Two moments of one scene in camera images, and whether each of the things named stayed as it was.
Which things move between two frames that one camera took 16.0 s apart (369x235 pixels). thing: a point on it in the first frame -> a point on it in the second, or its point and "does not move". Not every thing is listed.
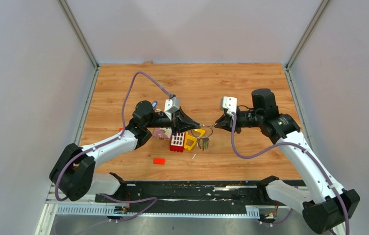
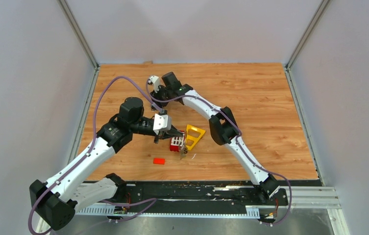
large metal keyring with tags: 203,133 -> 183,151
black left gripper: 180,122 -> 167,134
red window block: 177,142 does not move
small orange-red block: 159,160 does not move
